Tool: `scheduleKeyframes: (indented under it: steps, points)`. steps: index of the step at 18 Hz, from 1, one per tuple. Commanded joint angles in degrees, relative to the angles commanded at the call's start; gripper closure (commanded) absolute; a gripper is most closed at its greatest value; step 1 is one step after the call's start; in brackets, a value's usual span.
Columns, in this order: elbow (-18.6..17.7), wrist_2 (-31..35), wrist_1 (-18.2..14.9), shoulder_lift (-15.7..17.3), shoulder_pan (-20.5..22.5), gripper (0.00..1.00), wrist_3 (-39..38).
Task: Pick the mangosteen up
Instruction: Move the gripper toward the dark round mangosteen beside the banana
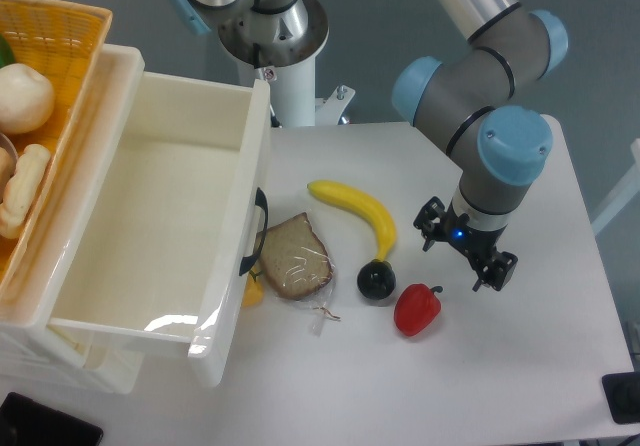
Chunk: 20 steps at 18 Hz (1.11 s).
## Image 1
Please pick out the black device right edge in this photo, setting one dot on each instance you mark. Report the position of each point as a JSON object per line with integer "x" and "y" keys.
{"x": 622, "y": 395}

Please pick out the white open drawer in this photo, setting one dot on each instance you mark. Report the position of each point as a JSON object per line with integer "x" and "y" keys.
{"x": 157, "y": 268}

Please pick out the red bell pepper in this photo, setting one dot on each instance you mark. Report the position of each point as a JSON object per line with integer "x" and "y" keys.
{"x": 416, "y": 308}

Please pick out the black device bottom left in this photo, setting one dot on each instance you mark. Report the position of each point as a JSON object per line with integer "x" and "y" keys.
{"x": 27, "y": 422}

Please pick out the beige bone-shaped bread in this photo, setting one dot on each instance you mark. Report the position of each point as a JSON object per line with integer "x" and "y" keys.
{"x": 21, "y": 189}

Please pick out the black drawer handle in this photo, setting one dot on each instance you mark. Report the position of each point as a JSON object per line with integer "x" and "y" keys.
{"x": 248, "y": 262}

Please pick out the dark purple mangosteen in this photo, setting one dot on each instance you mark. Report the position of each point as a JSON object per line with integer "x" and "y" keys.
{"x": 376, "y": 280}

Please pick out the yellow orange bell pepper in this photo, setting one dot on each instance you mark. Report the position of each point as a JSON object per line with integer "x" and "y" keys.
{"x": 253, "y": 292}

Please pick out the white round bun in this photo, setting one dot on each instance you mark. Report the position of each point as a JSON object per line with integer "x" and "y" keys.
{"x": 27, "y": 99}

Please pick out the wrapped bread slice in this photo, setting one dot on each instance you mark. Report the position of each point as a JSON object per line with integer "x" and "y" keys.
{"x": 296, "y": 265}

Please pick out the yellow banana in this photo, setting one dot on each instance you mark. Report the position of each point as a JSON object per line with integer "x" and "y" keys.
{"x": 363, "y": 205}

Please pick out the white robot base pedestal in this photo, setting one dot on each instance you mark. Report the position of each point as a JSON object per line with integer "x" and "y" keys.
{"x": 281, "y": 48}

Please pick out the white plastic drawer cabinet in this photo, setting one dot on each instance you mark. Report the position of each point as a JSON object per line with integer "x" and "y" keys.
{"x": 31, "y": 346}

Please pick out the orange woven basket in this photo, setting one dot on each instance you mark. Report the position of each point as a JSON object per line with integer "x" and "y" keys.
{"x": 49, "y": 51}

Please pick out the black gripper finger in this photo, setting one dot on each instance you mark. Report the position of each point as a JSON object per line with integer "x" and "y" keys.
{"x": 430, "y": 222}
{"x": 494, "y": 271}

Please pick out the green vegetable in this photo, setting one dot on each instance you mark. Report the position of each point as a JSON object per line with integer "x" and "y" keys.
{"x": 7, "y": 56}

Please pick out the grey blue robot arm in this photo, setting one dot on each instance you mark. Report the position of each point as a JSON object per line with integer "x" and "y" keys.
{"x": 464, "y": 109}

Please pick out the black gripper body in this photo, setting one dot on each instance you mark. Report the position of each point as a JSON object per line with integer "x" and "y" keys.
{"x": 478, "y": 246}

